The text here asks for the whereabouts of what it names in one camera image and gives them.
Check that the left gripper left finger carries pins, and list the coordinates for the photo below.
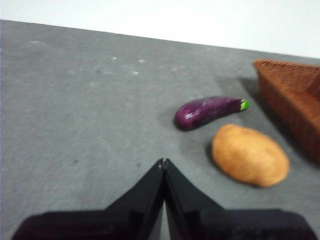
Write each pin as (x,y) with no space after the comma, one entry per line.
(120,222)

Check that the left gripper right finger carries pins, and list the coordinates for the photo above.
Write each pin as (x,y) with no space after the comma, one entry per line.
(212,225)

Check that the brown potato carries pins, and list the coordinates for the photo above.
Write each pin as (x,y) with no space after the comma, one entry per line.
(250,155)

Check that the purple eggplant with green stem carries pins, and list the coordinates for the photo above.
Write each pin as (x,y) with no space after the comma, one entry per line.
(202,112)

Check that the brown woven wicker basket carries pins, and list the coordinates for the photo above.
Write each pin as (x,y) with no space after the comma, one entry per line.
(295,100)

